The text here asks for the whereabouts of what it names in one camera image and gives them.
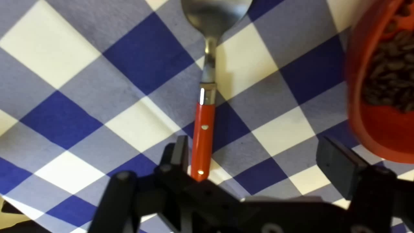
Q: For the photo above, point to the red bowl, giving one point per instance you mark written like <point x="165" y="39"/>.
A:
<point x="379" y="134"/>

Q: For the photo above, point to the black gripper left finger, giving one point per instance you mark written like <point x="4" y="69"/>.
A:
<point x="181" y="153"/>

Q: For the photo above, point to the dark coffee beans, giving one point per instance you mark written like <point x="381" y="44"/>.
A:
<point x="392" y="73"/>

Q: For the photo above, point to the blue white checked tablecloth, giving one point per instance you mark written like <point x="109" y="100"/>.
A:
<point x="108" y="86"/>

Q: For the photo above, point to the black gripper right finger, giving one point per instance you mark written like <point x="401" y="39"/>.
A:
<point x="341" y="166"/>

